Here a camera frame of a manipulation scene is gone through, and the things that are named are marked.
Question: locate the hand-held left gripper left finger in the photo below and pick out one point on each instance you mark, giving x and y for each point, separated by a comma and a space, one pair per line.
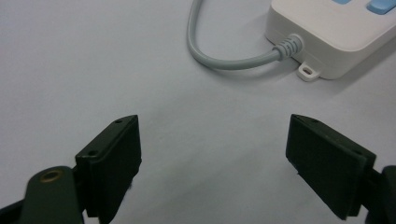
109, 168

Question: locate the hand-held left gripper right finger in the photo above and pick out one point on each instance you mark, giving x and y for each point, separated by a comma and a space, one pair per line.
330, 169

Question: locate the white power strip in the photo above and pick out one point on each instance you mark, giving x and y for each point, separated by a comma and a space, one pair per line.
336, 34

